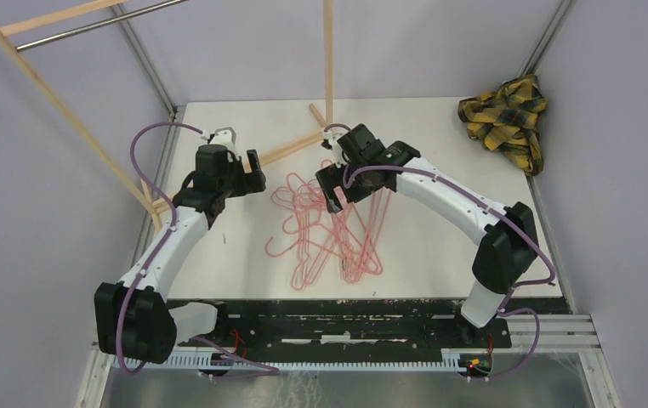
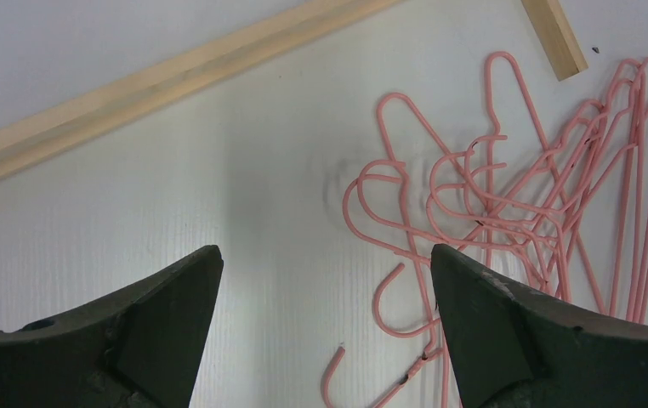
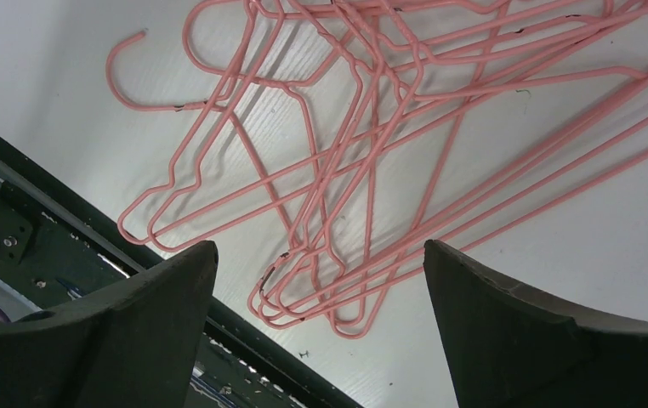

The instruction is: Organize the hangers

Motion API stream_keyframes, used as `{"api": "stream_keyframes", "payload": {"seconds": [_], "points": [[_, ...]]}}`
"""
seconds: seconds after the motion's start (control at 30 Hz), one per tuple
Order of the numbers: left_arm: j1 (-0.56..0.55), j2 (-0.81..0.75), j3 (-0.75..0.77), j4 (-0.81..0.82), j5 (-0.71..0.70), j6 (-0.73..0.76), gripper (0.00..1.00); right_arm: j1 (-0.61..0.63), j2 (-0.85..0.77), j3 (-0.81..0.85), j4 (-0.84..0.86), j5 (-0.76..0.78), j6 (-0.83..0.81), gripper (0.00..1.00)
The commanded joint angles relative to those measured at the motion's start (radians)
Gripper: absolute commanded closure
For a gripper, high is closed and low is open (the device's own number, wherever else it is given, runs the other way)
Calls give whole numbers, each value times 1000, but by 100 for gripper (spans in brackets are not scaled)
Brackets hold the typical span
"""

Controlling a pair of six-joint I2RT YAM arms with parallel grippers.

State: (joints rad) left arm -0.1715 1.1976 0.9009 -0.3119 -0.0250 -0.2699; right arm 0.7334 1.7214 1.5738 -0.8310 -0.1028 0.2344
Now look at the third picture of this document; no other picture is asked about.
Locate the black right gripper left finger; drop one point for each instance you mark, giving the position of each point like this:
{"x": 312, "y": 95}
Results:
{"x": 130, "y": 344}

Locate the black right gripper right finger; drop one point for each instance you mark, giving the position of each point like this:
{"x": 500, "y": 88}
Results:
{"x": 509, "y": 344}

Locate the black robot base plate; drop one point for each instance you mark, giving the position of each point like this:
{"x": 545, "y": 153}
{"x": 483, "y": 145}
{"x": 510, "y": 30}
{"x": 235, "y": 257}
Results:
{"x": 55, "y": 248}

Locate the pink wire hanger pile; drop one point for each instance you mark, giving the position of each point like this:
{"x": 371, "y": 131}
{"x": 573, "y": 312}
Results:
{"x": 393, "y": 90}

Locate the pink wire hanger with hook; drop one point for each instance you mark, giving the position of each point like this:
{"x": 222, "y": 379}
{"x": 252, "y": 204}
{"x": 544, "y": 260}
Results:
{"x": 265, "y": 179}

